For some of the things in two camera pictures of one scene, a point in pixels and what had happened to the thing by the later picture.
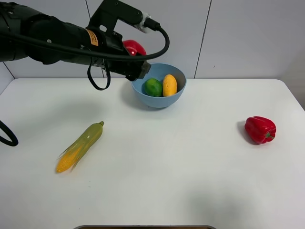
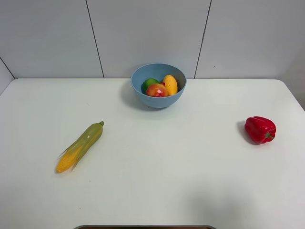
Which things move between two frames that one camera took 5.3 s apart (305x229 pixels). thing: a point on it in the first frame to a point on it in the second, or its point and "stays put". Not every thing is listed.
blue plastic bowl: (158, 71) stays put
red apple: (133, 48) to (157, 90)
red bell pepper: (259, 130) stays put
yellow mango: (169, 85) stays put
